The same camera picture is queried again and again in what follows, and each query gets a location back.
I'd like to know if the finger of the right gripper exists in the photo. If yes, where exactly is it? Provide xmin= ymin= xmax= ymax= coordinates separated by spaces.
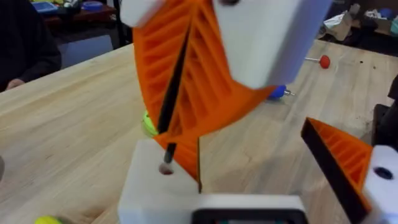
xmin=119 ymin=0 xmax=195 ymax=134
xmin=160 ymin=0 xmax=333 ymax=90

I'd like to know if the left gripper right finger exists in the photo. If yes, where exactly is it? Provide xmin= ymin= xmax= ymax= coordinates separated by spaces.
xmin=300 ymin=117 xmax=398 ymax=224

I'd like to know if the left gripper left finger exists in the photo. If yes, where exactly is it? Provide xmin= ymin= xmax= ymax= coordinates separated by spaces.
xmin=117 ymin=133 xmax=202 ymax=224

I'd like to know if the small black screw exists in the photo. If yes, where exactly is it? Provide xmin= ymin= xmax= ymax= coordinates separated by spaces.
xmin=158 ymin=142 xmax=177 ymax=175

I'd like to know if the blue electric screwdriver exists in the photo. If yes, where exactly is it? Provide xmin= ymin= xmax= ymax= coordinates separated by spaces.
xmin=267 ymin=85 xmax=295 ymax=101

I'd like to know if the yellow-green toy vegetable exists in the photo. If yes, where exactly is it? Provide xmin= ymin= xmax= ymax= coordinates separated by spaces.
xmin=34 ymin=215 xmax=63 ymax=224

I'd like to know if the lime green round toy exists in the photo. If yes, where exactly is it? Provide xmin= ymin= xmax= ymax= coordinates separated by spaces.
xmin=141 ymin=110 xmax=159 ymax=138

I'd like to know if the grey-blue chair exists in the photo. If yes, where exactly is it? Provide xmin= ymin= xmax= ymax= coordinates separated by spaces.
xmin=57 ymin=34 xmax=114 ymax=70

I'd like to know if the red ball-headed pin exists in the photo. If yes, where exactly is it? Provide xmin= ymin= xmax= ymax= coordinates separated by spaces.
xmin=304 ymin=55 xmax=331 ymax=70

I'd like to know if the dark wooden side table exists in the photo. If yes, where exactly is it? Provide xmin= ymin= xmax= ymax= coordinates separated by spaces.
xmin=42 ymin=4 xmax=118 ymax=27

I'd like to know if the blue bowl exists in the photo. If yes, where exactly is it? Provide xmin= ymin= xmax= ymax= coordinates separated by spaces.
xmin=81 ymin=1 xmax=104 ymax=12

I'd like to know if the heap of bags and boxes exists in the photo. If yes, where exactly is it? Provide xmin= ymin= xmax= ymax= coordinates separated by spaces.
xmin=322 ymin=2 xmax=398 ymax=40

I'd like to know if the blue flat box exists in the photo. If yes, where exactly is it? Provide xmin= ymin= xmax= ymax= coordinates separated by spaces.
xmin=32 ymin=1 xmax=59 ymax=14

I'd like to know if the person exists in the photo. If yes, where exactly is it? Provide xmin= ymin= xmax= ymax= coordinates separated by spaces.
xmin=0 ymin=0 xmax=62 ymax=91

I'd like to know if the person's hand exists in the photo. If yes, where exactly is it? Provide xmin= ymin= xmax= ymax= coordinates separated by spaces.
xmin=5 ymin=78 xmax=25 ymax=91

